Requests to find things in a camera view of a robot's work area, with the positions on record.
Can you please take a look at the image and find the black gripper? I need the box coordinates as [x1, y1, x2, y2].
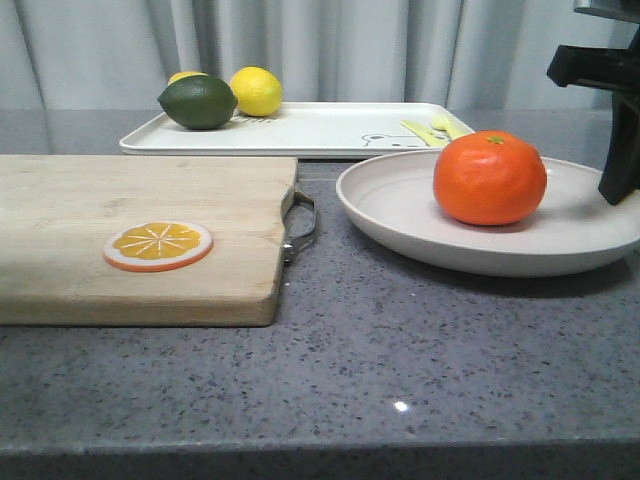
[547, 0, 639, 205]

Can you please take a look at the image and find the white bear-print tray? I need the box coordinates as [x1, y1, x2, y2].
[120, 102, 472, 159]

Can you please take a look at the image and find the orange mandarin fruit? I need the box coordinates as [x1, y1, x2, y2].
[433, 130, 547, 226]

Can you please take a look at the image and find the yellow plastic fork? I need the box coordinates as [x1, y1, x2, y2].
[431, 114, 474, 141]

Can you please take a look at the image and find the grey curtain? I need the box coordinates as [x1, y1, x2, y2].
[1, 1, 636, 110]

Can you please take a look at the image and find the yellow lemon front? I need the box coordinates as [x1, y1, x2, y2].
[230, 66, 283, 117]

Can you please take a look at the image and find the green lime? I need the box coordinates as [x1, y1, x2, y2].
[157, 75, 238, 130]

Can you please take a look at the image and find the yellow plastic knife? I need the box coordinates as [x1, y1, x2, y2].
[400, 120, 449, 147]

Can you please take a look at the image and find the orange slice toy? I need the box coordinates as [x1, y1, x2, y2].
[103, 220, 214, 273]

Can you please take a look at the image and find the yellow lemon behind lime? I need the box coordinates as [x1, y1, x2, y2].
[167, 71, 206, 85]

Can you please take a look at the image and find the wooden cutting board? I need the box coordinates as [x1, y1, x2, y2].
[1, 155, 299, 326]

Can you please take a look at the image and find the beige round plate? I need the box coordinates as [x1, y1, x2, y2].
[335, 148, 640, 279]

